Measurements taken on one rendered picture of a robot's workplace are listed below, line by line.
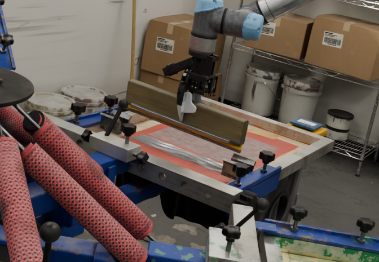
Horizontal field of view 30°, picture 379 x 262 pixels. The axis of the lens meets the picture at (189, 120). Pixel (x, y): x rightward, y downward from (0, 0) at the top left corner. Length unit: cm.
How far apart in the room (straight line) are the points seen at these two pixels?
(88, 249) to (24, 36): 315
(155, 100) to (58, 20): 261
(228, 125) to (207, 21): 30
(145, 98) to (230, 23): 37
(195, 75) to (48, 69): 278
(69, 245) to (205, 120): 76
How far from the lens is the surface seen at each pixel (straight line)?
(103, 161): 177
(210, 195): 177
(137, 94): 215
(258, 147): 236
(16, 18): 438
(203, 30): 198
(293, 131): 252
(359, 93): 572
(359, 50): 517
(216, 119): 201
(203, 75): 201
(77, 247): 141
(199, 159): 214
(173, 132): 235
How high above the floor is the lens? 169
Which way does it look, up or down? 17 degrees down
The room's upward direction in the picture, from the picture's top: 10 degrees clockwise
